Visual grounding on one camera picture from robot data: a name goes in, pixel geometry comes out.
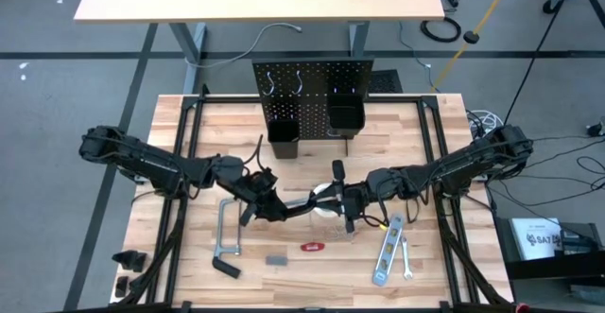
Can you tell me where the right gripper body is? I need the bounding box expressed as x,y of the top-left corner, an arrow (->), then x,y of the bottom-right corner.
332,160 -> 377,235

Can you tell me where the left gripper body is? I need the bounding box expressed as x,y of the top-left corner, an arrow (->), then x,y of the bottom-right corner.
239,166 -> 280,227

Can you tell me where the white tape roll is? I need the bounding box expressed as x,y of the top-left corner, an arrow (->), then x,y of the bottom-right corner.
311,183 -> 342,218

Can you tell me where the grey spirit level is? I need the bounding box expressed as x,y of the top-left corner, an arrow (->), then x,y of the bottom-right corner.
372,212 -> 406,287

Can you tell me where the grey hacksaw with black handle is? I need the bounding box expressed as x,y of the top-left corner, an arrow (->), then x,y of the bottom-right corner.
211,197 -> 243,280

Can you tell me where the silver combination wrench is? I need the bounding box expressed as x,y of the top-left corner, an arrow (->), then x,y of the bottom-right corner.
400,235 -> 414,281

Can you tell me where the tall black pegboard bin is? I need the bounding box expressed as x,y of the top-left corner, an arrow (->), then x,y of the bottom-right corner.
267,118 -> 301,160

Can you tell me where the wide black pegboard bin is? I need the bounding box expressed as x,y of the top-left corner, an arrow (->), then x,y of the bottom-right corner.
326,93 -> 367,139

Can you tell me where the black perforated pegboard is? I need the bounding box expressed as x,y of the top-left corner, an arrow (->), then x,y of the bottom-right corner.
251,56 -> 375,158

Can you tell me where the black grid mat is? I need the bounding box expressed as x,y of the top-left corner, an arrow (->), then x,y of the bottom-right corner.
367,69 -> 404,95

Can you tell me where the white booklet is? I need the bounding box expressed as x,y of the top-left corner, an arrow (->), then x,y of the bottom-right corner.
510,217 -> 563,261

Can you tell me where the black side table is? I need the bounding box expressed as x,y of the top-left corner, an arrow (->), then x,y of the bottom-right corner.
493,216 -> 605,313

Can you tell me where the black aluminium table frame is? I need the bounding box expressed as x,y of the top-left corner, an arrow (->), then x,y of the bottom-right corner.
111,83 -> 516,313

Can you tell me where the grey floor cable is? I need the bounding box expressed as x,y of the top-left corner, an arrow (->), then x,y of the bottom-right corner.
183,22 -> 303,70

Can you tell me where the large black plastic bracket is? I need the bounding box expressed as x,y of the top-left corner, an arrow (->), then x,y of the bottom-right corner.
112,250 -> 148,273

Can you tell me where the white cable bundle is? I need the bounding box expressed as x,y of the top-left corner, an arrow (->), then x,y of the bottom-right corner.
465,109 -> 505,139

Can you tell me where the small black plastic bracket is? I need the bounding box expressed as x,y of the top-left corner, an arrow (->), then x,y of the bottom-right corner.
114,275 -> 130,299

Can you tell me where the black cable coil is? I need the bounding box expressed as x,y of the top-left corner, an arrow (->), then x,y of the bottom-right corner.
420,16 -> 462,43

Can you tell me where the black taut cable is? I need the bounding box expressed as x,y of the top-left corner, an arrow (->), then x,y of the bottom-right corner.
503,0 -> 581,125

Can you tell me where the yellow cord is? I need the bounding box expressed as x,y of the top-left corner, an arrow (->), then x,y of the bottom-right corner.
430,0 -> 520,93

